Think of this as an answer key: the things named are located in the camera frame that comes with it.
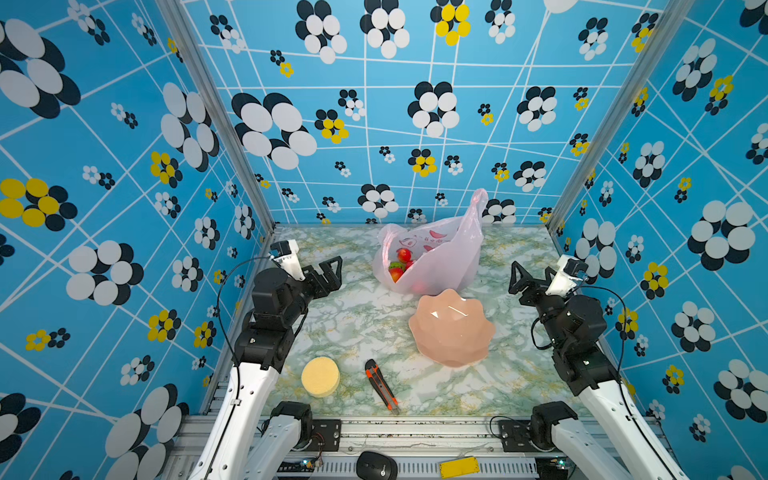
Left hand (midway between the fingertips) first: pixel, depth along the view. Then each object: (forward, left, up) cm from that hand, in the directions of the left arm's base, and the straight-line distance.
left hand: (327, 263), depth 70 cm
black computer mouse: (-37, -12, -28) cm, 48 cm away
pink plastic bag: (+8, -27, -7) cm, 29 cm away
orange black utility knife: (-16, -10, -29) cm, 35 cm away
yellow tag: (-38, -31, -30) cm, 57 cm away
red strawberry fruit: (+21, -20, -23) cm, 37 cm away
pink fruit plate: (-3, -34, -30) cm, 45 cm away
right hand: (0, -50, -1) cm, 50 cm away
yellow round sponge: (-18, +4, -28) cm, 34 cm away
